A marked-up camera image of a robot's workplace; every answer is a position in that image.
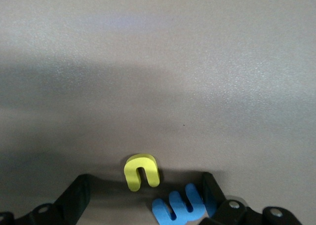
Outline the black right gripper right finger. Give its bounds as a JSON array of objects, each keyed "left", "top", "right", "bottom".
[{"left": 199, "top": 172, "right": 304, "bottom": 225}]

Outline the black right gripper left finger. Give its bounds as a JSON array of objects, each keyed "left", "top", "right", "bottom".
[{"left": 0, "top": 173, "right": 91, "bottom": 225}]

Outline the blue three-armed foam letter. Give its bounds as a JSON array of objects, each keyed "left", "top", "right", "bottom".
[{"left": 152, "top": 183, "right": 218, "bottom": 225}]

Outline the yellow foam letter u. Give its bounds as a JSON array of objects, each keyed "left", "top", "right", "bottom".
[{"left": 123, "top": 153, "right": 160, "bottom": 192}]

